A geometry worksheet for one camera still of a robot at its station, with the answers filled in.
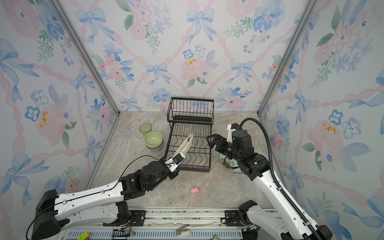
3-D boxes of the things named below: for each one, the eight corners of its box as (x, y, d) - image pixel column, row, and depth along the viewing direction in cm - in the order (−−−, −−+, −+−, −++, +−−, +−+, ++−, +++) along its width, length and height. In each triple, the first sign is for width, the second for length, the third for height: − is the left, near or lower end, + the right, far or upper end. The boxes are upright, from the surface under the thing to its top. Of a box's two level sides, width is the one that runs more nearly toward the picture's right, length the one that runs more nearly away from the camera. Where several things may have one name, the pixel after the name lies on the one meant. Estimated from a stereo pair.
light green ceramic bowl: (146, 153, 99) (142, 145, 91) (149, 140, 105) (145, 131, 97) (163, 153, 99) (160, 145, 91) (165, 140, 105) (163, 131, 97)
